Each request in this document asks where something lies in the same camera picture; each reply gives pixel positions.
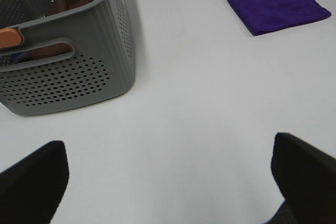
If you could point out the orange towel in basket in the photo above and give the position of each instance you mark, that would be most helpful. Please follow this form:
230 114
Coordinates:
9 37

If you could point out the blue towel in basket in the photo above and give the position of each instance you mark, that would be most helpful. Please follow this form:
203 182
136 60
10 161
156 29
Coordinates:
11 58

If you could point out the purple towel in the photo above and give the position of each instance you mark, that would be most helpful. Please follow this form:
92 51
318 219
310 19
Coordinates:
266 16

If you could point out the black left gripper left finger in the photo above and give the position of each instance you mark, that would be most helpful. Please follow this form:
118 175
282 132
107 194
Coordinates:
32 189

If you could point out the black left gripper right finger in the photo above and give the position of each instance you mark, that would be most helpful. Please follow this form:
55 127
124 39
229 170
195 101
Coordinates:
305 177

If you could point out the grey perforated plastic basket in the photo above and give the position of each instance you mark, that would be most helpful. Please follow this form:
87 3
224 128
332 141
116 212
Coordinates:
100 66

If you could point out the brown towel in basket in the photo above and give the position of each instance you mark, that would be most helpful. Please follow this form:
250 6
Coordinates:
61 48

